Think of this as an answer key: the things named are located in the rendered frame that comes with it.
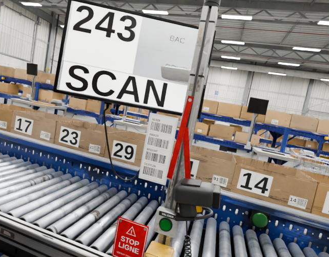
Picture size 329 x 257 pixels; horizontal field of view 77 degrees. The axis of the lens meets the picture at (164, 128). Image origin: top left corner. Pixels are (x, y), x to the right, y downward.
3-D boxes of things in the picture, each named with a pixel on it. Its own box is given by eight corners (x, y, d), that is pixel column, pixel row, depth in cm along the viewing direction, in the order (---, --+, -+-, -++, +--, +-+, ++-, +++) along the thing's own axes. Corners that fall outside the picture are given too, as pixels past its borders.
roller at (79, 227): (53, 246, 75) (55, 233, 75) (120, 196, 126) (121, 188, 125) (64, 251, 74) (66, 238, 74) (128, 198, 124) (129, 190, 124)
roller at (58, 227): (49, 229, 76) (52, 242, 76) (117, 185, 126) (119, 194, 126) (38, 230, 77) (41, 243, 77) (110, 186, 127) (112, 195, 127)
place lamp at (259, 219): (251, 225, 104) (254, 211, 103) (250, 224, 105) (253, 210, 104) (266, 229, 102) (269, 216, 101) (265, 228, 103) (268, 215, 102)
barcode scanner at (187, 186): (218, 231, 50) (221, 189, 50) (170, 223, 54) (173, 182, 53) (219, 219, 57) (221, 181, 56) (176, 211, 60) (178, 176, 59)
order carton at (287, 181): (229, 193, 113) (236, 162, 112) (227, 178, 142) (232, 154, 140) (310, 214, 103) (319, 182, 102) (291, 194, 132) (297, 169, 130)
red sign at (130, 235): (111, 255, 64) (118, 216, 63) (112, 254, 65) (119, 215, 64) (160, 275, 60) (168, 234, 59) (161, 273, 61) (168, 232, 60)
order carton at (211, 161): (161, 174, 123) (167, 146, 122) (172, 164, 151) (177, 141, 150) (229, 193, 113) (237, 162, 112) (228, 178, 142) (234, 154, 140)
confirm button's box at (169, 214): (152, 232, 58) (156, 209, 58) (155, 226, 61) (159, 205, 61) (174, 240, 57) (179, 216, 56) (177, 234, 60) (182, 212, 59)
